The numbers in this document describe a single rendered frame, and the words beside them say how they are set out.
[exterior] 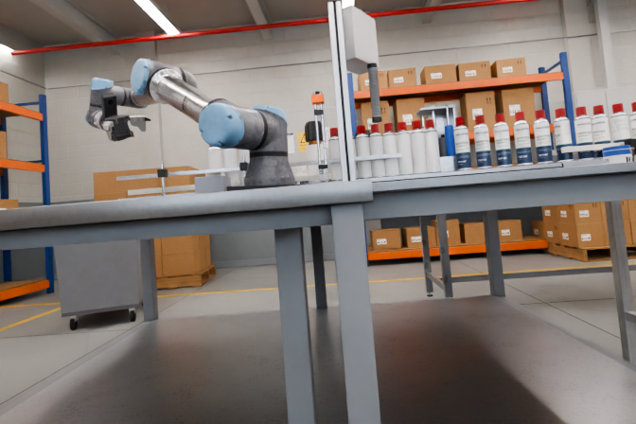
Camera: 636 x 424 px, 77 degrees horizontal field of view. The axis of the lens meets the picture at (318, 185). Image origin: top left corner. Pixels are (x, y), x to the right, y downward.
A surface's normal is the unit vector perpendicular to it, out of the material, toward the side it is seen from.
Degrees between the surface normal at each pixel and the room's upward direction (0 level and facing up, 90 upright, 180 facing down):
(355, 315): 90
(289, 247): 90
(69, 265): 94
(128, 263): 94
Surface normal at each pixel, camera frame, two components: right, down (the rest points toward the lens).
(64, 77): -0.06, -0.05
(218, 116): -0.51, 0.07
